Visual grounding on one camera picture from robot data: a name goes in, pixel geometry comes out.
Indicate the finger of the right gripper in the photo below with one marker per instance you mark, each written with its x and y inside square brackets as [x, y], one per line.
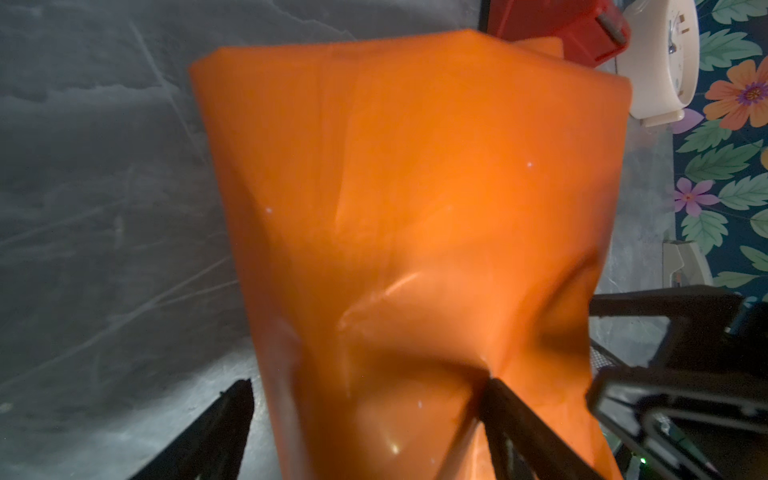
[686, 425]
[698, 315]

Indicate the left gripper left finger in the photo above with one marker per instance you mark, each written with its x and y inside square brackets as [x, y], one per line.
[211, 447]

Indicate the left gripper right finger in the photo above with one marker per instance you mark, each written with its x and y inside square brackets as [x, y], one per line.
[521, 445]

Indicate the yellow orange wrapping paper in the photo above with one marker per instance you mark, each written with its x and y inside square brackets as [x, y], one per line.
[410, 217]

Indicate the white stapler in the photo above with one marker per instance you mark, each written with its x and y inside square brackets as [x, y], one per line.
[684, 264]

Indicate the pink round alarm clock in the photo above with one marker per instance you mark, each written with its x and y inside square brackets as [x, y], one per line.
[662, 59]

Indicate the red tape dispenser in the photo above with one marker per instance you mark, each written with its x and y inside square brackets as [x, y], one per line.
[592, 31]

